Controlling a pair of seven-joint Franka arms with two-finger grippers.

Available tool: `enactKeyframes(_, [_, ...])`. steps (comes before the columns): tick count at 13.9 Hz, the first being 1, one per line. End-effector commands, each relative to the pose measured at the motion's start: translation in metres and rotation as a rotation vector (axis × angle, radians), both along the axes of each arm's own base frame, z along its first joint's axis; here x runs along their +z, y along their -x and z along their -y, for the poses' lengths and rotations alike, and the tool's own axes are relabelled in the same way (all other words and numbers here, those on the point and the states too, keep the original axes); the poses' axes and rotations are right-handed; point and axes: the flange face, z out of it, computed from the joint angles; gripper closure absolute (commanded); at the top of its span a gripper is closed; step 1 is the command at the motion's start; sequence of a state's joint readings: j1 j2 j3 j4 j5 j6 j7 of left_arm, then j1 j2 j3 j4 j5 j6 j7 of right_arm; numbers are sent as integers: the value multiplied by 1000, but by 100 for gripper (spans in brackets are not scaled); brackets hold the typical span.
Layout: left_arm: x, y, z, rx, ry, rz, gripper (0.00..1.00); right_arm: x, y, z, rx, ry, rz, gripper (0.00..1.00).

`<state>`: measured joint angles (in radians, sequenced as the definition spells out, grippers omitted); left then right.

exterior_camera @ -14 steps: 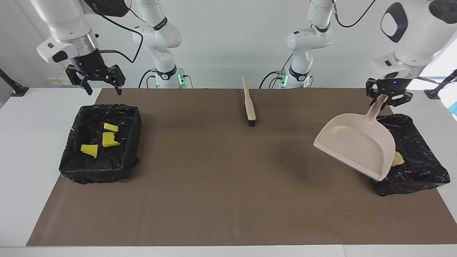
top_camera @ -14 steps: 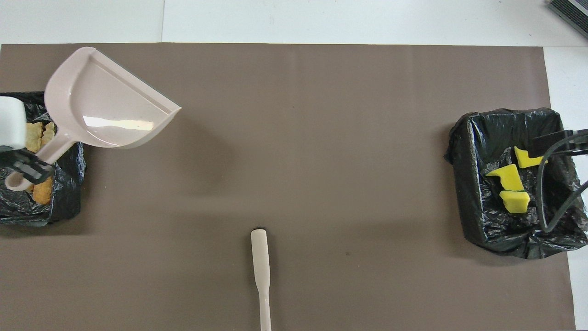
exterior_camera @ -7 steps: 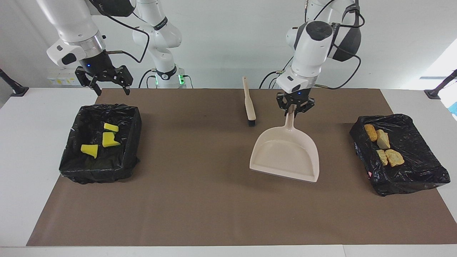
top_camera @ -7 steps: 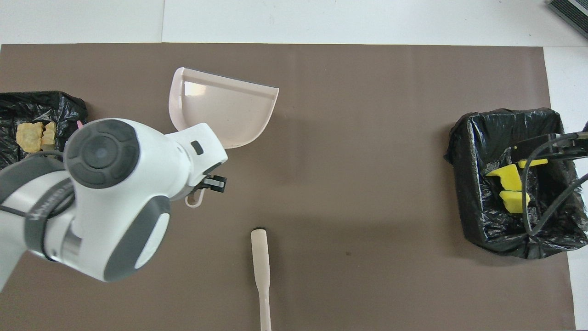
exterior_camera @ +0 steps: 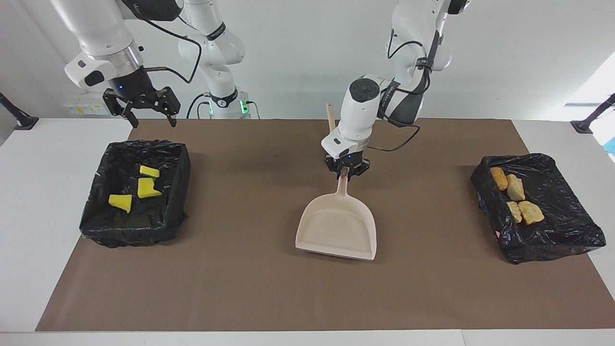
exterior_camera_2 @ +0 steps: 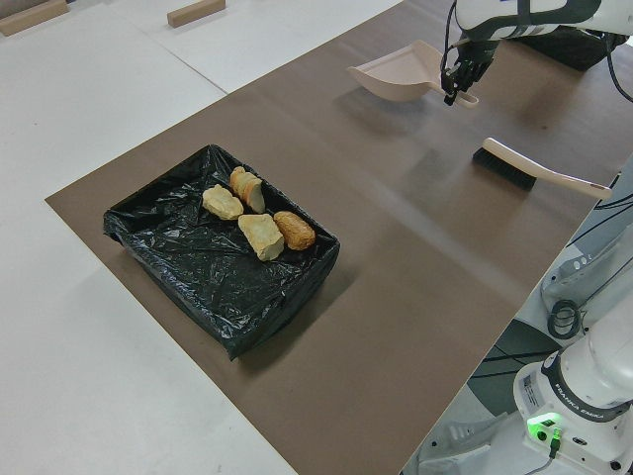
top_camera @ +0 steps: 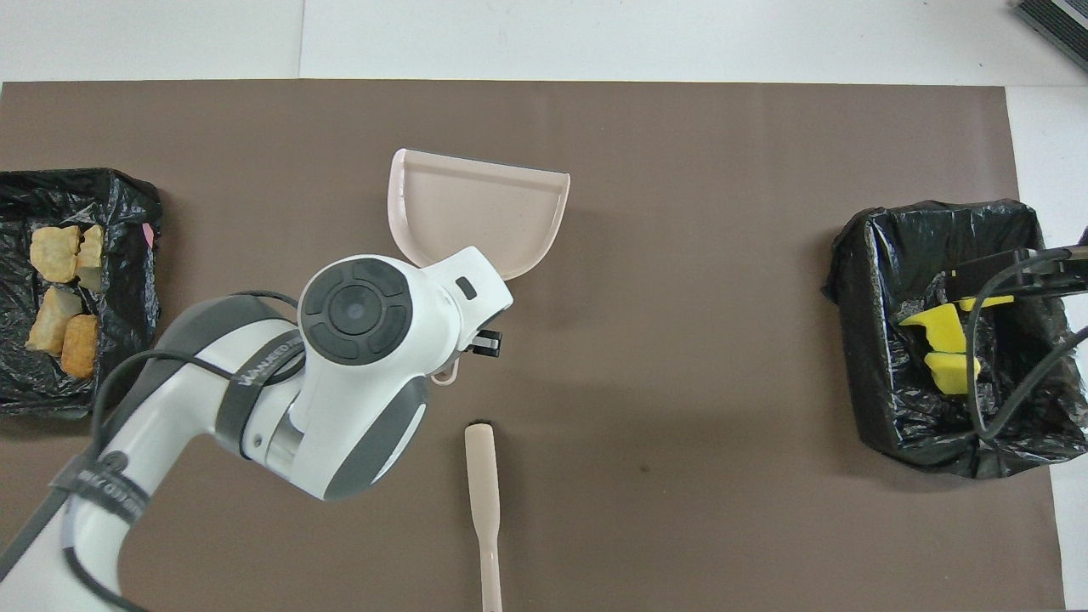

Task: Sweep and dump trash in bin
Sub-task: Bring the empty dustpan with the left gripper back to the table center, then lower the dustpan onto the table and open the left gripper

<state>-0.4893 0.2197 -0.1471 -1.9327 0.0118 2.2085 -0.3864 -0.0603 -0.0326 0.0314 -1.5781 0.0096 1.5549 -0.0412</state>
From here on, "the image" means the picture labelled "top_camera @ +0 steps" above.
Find beige plastic dustpan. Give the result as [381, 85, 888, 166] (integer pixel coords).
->
[387, 147, 572, 386]

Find beige hand brush black bristles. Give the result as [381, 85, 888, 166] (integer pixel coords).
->
[463, 422, 505, 612]

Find orange striped bread piece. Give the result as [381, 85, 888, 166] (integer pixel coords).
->
[74, 224, 108, 295]

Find brown oval fried nugget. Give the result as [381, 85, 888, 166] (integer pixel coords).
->
[60, 314, 100, 380]

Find pale dumpling piece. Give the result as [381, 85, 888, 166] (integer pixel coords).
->
[25, 286, 85, 354]
[29, 224, 82, 285]

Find notched yellow sponge piece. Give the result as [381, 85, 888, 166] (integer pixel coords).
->
[898, 303, 971, 354]

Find green and yellow sponge piece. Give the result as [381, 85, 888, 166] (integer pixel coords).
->
[923, 350, 982, 397]

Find bin with black bag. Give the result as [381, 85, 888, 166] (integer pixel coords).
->
[0, 167, 163, 420]
[820, 199, 1088, 480]

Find brown table mat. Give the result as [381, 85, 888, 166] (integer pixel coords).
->
[0, 80, 1068, 612]

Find dark ribbed device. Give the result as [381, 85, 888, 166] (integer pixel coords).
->
[1015, 0, 1088, 48]

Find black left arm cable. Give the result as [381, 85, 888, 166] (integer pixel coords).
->
[0, 290, 303, 612]

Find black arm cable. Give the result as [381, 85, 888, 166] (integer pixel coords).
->
[0, 290, 303, 612]
[968, 250, 1088, 441]

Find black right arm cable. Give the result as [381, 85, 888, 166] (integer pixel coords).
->
[968, 250, 1088, 441]

